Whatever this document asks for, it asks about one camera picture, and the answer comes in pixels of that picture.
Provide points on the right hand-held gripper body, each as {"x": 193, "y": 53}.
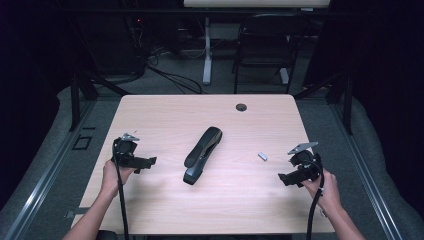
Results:
{"x": 308, "y": 165}

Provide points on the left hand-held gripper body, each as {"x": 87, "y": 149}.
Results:
{"x": 124, "y": 151}

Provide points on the black stapler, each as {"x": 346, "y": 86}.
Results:
{"x": 200, "y": 156}

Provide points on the person's left hand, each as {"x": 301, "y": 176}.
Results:
{"x": 111, "y": 178}

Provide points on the person's right hand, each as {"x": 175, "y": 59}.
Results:
{"x": 328, "y": 195}

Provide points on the black metal stand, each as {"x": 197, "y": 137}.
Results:
{"x": 347, "y": 106}
{"x": 75, "y": 100}

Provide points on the white desk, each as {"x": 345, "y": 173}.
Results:
{"x": 207, "y": 50}

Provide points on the black folding chair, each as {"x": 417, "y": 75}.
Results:
{"x": 266, "y": 40}

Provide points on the black crossbar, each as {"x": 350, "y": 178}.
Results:
{"x": 166, "y": 11}

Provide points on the aluminium floor rail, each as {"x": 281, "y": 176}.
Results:
{"x": 366, "y": 176}
{"x": 50, "y": 176}

